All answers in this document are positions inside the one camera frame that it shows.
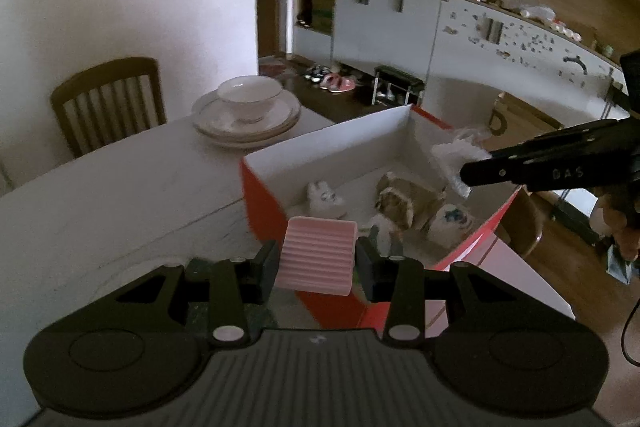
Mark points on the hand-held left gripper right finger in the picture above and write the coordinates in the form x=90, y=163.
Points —
x=367, y=264

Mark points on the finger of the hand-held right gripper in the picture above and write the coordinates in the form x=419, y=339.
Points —
x=555, y=138
x=550, y=174

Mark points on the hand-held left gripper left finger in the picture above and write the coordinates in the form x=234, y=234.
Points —
x=267, y=267

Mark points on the pink ribbed soap dish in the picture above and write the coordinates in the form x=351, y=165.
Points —
x=315, y=257

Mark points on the red cardboard box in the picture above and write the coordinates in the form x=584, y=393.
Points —
x=265, y=207

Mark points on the brown and white toy dog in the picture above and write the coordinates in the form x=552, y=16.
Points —
x=405, y=197

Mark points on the white rabbit toy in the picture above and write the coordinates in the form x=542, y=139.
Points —
x=325, y=199

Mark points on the white blue print packet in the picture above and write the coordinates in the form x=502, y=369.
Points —
x=450, y=224

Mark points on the white plastic wrapper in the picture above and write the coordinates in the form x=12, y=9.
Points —
x=452, y=157

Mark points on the white marble desktop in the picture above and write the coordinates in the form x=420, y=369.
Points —
x=125, y=207

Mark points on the person's right hand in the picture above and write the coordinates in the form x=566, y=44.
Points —
x=617, y=219

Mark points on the brown wooden chair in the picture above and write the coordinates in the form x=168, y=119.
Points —
x=525, y=112

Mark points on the white gold-rimmed plate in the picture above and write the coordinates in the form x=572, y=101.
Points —
x=250, y=143

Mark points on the stack of white plates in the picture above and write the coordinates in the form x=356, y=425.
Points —
x=210, y=117

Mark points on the black metal shoe rack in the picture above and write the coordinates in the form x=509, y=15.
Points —
x=397, y=79

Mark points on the white gold-rimmed bowl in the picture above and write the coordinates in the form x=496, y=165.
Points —
x=250, y=99

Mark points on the pink child sandal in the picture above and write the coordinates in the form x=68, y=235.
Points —
x=346, y=85
x=330, y=82

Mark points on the black white shoe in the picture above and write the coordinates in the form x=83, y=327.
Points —
x=316, y=73

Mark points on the patterned door rug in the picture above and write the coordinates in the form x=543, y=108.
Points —
x=275, y=68

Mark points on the dark wooden slatted chair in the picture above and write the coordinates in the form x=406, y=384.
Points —
x=110, y=77

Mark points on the green printed carton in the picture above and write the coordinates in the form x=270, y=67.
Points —
x=321, y=9

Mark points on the white wall cabinet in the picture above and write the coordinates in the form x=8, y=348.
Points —
x=380, y=32

